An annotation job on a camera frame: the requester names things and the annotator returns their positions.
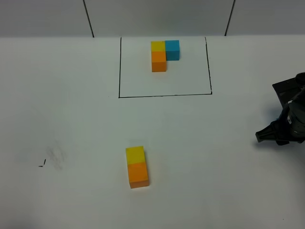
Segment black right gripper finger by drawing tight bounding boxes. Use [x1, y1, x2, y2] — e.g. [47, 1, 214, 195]
[255, 120, 278, 143]

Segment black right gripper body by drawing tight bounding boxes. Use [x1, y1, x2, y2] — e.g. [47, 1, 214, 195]
[276, 95, 305, 145]

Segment template blue cube block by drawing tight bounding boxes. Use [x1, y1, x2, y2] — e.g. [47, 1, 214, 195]
[165, 40, 180, 61]

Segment template orange cube block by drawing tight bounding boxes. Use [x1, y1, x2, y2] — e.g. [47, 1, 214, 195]
[151, 51, 167, 72]

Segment loose yellow cube block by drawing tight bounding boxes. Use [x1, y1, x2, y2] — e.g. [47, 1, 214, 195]
[126, 146, 146, 165]

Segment template yellow cube block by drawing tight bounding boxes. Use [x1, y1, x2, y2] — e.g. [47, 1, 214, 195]
[151, 41, 166, 52]

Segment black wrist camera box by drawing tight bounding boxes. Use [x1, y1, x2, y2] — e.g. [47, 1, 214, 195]
[272, 73, 305, 108]

